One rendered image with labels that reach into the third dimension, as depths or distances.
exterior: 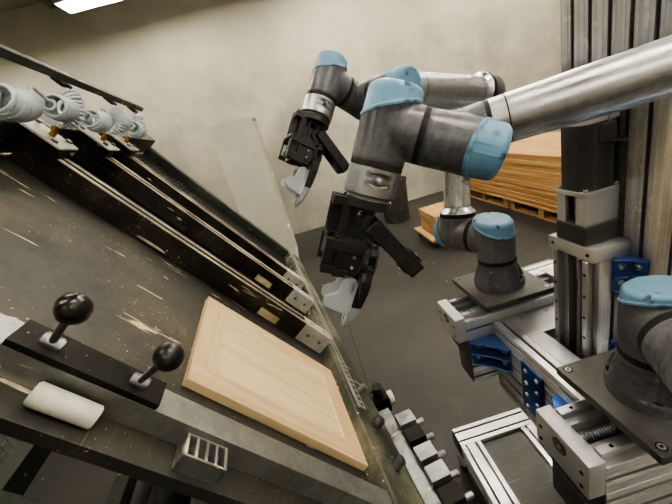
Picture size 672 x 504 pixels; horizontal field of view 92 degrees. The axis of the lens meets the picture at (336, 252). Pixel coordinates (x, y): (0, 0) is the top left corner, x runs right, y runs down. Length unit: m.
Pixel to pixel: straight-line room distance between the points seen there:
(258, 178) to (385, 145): 4.26
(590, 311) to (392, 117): 0.74
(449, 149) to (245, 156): 4.30
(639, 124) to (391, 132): 0.58
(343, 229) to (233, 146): 4.25
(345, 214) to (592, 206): 0.61
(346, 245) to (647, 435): 0.61
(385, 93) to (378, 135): 0.05
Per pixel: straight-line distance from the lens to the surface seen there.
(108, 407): 0.59
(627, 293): 0.75
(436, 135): 0.44
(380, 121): 0.45
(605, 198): 0.93
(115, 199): 1.12
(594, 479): 0.85
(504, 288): 1.15
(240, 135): 4.66
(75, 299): 0.47
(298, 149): 0.77
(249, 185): 4.69
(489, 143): 0.45
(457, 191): 1.16
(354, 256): 0.47
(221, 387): 0.73
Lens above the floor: 1.65
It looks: 20 degrees down
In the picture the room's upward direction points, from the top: 16 degrees counter-clockwise
